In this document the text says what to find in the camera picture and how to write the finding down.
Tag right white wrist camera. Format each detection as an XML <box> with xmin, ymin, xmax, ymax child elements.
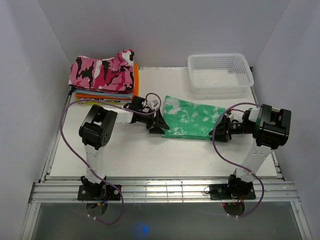
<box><xmin>224</xmin><ymin>110</ymin><xmax>235</xmax><ymax>121</ymax></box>

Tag green tie-dye trousers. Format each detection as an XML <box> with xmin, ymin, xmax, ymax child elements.
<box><xmin>162</xmin><ymin>95</ymin><xmax>226</xmax><ymax>141</ymax></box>

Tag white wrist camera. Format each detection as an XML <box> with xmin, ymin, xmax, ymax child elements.
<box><xmin>224</xmin><ymin>110</ymin><xmax>235</xmax><ymax>121</ymax></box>
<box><xmin>146</xmin><ymin>99</ymin><xmax>160</xmax><ymax>110</ymax></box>

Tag aluminium frame rail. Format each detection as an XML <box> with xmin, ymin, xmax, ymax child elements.
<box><xmin>28</xmin><ymin>178</ymin><xmax>300</xmax><ymax>204</ymax></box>

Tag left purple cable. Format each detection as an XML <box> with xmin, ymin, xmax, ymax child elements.
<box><xmin>60</xmin><ymin>92</ymin><xmax>162</xmax><ymax>225</ymax></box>

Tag white plastic basket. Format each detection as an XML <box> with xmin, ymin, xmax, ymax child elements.
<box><xmin>187</xmin><ymin>53</ymin><xmax>254</xmax><ymax>95</ymax></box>

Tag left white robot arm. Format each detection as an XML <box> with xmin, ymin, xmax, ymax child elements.
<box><xmin>78</xmin><ymin>96</ymin><xmax>170</xmax><ymax>200</ymax></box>

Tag orange folded trousers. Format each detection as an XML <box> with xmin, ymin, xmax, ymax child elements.
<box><xmin>74</xmin><ymin>63</ymin><xmax>139</xmax><ymax>100</ymax></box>

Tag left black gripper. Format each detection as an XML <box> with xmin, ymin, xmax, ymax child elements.
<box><xmin>137</xmin><ymin>107</ymin><xmax>169</xmax><ymax>135</ymax></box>

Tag purple cable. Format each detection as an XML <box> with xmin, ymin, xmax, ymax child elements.
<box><xmin>211</xmin><ymin>102</ymin><xmax>265</xmax><ymax>219</ymax></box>
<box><xmin>60</xmin><ymin>92</ymin><xmax>162</xmax><ymax>225</ymax></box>

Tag light blue folded trousers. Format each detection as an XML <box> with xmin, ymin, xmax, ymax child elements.
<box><xmin>74</xmin><ymin>88</ymin><xmax>133</xmax><ymax>99</ymax></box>

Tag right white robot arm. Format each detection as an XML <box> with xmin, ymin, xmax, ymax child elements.
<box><xmin>208</xmin><ymin>104</ymin><xmax>292</xmax><ymax>200</ymax></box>

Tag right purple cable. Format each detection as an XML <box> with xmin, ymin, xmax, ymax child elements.
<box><xmin>211</xmin><ymin>102</ymin><xmax>265</xmax><ymax>219</ymax></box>

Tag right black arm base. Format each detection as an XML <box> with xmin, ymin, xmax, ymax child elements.
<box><xmin>203</xmin><ymin>183</ymin><xmax>256</xmax><ymax>201</ymax></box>

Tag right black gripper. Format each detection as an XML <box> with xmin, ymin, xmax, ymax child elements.
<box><xmin>208</xmin><ymin>115</ymin><xmax>255</xmax><ymax>143</ymax></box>

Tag pink camouflage folded trousers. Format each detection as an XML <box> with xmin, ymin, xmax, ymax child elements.
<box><xmin>68</xmin><ymin>49</ymin><xmax>135</xmax><ymax>93</ymax></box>

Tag yellow patterned folded trousers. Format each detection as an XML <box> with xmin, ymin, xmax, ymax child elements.
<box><xmin>75</xmin><ymin>97</ymin><xmax>132</xmax><ymax>105</ymax></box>

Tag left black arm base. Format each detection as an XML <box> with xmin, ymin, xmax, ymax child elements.
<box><xmin>77</xmin><ymin>185</ymin><xmax>122</xmax><ymax>201</ymax></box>

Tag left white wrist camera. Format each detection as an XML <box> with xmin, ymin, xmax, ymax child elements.
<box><xmin>146</xmin><ymin>99</ymin><xmax>160</xmax><ymax>110</ymax></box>

